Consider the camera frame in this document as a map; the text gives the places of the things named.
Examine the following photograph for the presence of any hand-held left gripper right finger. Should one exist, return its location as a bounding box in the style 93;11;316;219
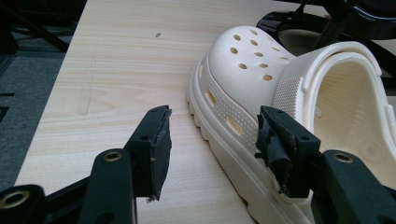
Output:
254;105;321;200

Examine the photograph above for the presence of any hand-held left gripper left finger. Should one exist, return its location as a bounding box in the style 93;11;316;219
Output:
123;105;173;202

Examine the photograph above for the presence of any cream perforated clog shoe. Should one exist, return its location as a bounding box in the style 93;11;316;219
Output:
186;25;396;224

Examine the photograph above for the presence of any red and black shoe rack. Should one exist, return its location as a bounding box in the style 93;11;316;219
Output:
255;0;396;91

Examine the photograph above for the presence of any black metal stand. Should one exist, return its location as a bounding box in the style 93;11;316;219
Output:
0;0;88;53

